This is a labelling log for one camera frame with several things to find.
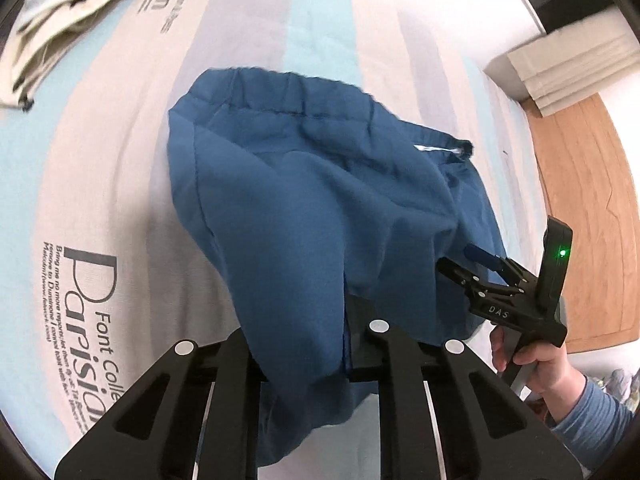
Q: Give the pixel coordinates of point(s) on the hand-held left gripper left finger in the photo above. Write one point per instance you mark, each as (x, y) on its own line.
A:
(165, 410)

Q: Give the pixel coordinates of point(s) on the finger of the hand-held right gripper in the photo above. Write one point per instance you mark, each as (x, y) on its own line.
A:
(457, 274)
(487, 256)

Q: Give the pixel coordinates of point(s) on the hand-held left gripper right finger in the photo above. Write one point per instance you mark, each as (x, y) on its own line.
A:
(400, 400)

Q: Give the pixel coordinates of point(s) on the white and blue hooded jacket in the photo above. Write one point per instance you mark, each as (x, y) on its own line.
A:
(320, 230)

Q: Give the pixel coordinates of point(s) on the person's right forearm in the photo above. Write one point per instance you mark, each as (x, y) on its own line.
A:
(590, 420)

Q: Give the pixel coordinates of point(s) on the person's right hand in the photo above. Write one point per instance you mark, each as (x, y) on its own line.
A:
(547, 360)

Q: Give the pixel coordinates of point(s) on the white pleated curtain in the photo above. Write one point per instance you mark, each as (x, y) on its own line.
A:
(565, 65)

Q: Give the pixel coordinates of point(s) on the striped printed bed sheet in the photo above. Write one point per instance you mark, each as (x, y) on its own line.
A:
(100, 185)

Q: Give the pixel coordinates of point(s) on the cream garment pile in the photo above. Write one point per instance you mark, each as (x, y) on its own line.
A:
(60, 15)

